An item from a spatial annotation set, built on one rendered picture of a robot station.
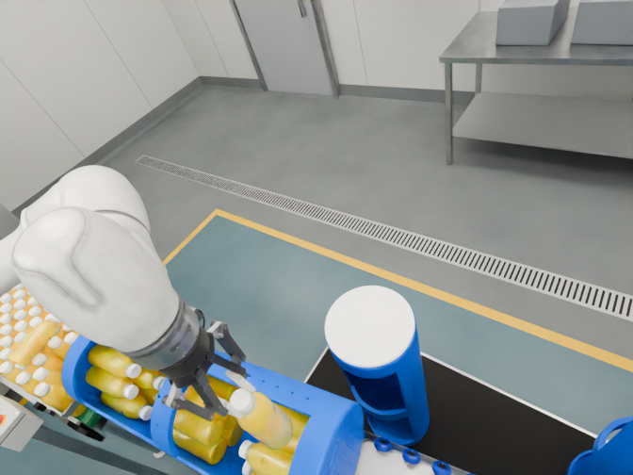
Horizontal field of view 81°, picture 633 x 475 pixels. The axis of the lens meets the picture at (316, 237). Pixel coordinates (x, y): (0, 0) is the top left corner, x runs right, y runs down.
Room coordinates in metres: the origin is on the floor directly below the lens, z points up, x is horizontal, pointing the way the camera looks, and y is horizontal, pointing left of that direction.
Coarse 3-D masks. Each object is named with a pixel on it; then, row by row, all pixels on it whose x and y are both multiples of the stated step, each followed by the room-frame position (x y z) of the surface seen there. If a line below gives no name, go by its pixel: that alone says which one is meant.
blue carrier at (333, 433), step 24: (72, 360) 0.73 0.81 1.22; (72, 384) 0.68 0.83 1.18; (168, 384) 0.52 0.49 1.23; (264, 384) 0.44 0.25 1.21; (288, 384) 0.43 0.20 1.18; (96, 408) 0.62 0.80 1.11; (168, 408) 0.47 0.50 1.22; (312, 408) 0.34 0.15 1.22; (336, 408) 0.32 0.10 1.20; (360, 408) 0.34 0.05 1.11; (144, 432) 0.52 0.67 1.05; (168, 432) 0.42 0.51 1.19; (312, 432) 0.29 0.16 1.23; (336, 432) 0.27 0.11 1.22; (360, 432) 0.31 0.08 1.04; (192, 456) 0.41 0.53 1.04; (312, 456) 0.24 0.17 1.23; (336, 456) 0.25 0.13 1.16
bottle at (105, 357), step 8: (96, 352) 0.76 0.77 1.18; (104, 352) 0.75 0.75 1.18; (112, 352) 0.74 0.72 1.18; (120, 352) 0.74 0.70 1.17; (96, 360) 0.74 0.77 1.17; (104, 360) 0.72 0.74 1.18; (112, 360) 0.71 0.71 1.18; (120, 360) 0.70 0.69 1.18; (128, 360) 0.70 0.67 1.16; (104, 368) 0.71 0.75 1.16; (112, 368) 0.69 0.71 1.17; (120, 368) 0.68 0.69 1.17; (120, 376) 0.67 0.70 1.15; (128, 376) 0.66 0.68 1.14
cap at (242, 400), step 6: (240, 390) 0.32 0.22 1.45; (246, 390) 0.32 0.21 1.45; (234, 396) 0.31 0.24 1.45; (240, 396) 0.31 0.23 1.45; (246, 396) 0.31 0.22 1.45; (252, 396) 0.31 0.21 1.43; (234, 402) 0.30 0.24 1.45; (240, 402) 0.30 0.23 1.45; (246, 402) 0.29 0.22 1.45; (252, 402) 0.30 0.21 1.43; (240, 408) 0.29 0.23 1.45; (246, 408) 0.29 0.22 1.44
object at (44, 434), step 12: (36, 432) 0.73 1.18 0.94; (48, 432) 0.74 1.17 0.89; (60, 444) 0.73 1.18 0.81; (72, 444) 0.73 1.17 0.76; (84, 444) 0.74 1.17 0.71; (96, 456) 0.73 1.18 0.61; (108, 456) 0.74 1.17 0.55; (120, 456) 0.75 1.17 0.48; (132, 468) 0.73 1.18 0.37; (144, 468) 0.74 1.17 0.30
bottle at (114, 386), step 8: (96, 368) 0.75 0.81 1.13; (88, 376) 0.73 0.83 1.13; (96, 376) 0.71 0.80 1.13; (104, 376) 0.70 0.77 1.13; (112, 376) 0.69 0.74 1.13; (96, 384) 0.69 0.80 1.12; (104, 384) 0.68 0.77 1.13; (112, 384) 0.66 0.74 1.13; (120, 384) 0.66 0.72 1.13; (128, 384) 0.65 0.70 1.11; (112, 392) 0.64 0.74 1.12; (120, 392) 0.64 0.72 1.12
